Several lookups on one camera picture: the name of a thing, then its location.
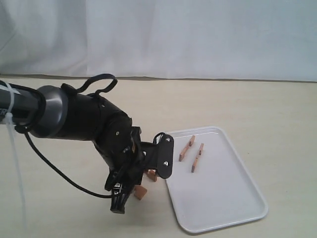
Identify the white zip tie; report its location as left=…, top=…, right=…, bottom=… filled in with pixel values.
left=0, top=81, right=28, bottom=238

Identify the white plastic tray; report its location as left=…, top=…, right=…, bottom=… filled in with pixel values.
left=166, top=126, right=268, bottom=235

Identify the white backdrop cloth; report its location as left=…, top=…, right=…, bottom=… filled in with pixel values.
left=0, top=0, right=317, bottom=81

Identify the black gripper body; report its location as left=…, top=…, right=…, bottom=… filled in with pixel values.
left=105, top=126, right=147, bottom=196

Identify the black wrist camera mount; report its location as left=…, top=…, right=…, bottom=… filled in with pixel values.
left=140, top=132, right=174, bottom=179

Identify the wooden notched bar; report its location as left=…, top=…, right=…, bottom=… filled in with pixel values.
left=134, top=185, right=148, bottom=200
left=178, top=135, right=195, bottom=162
left=146, top=170, right=158, bottom=182
left=191, top=143, right=205, bottom=173

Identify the black cable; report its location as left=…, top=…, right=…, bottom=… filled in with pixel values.
left=14, top=73, right=118, bottom=199

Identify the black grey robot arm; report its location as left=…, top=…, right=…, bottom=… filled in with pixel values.
left=0, top=79, right=145, bottom=214

